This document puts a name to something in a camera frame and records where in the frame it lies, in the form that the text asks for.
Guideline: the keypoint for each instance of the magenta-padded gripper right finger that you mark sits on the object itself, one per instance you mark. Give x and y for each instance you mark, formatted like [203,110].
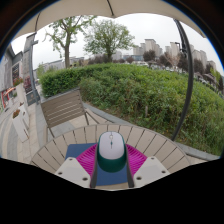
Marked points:
[150,170]

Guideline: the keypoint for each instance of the white planter box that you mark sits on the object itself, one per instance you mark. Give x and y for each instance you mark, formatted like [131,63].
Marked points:
[20,126]

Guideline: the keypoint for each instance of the green hedge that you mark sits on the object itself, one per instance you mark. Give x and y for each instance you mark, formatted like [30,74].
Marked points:
[143,90]

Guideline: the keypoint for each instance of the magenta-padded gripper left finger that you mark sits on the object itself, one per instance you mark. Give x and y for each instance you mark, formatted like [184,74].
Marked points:
[74,171]

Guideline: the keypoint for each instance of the sparse-leaved tree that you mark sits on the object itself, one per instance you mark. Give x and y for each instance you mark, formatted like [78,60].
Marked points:
[66,40]

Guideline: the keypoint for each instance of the tall grey sign pylon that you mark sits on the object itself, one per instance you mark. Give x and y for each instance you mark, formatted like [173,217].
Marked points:
[28,63]

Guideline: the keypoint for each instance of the beige patio umbrella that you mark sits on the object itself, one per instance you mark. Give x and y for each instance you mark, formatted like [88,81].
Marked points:
[100,8]

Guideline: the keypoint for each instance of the distant apartment buildings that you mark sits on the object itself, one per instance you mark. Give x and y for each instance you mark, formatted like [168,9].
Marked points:
[150,45]

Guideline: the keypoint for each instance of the slatted beige patio chair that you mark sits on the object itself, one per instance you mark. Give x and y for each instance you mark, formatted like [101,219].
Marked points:
[63,108]

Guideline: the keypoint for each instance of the round leafy tree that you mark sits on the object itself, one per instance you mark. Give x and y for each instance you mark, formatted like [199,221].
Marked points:
[108,36]

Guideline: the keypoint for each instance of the blue mouse pad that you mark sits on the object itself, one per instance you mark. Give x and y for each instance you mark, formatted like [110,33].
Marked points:
[111,178]

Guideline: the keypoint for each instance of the white and teal computer mouse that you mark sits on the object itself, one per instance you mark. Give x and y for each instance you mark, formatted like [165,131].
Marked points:
[111,148]

